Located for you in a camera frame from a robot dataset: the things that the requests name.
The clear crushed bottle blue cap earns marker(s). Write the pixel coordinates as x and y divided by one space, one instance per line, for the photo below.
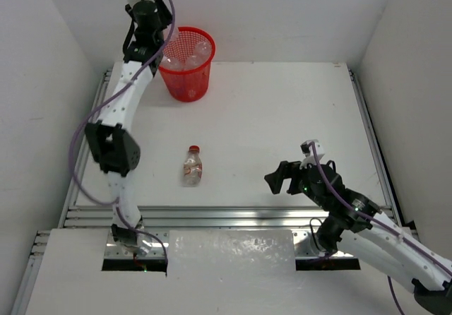
193 62

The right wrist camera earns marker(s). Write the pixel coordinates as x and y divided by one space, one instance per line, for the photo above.
313 152

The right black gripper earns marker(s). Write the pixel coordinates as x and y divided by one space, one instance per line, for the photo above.
286 169

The aluminium frame rail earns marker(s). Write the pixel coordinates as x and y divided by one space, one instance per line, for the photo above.
202 217

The blue-label plastic bottle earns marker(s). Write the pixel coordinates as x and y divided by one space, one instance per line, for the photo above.
186 90

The large clear plastic bottle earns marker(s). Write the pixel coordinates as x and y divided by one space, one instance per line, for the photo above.
172 64

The clear bottle blue-white cap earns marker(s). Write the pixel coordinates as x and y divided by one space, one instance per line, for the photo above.
203 49

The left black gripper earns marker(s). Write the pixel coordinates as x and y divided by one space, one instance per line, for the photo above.
161 8

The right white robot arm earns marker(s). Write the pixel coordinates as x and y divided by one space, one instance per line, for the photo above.
357 224

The red-capped labelled plastic bottle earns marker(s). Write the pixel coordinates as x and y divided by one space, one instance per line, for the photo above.
192 168

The blue-label bottle white cap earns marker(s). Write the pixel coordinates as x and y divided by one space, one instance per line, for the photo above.
171 34

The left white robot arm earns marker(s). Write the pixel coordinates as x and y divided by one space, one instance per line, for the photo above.
109 138

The red mesh plastic bin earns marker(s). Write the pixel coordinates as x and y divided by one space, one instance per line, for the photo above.
182 48

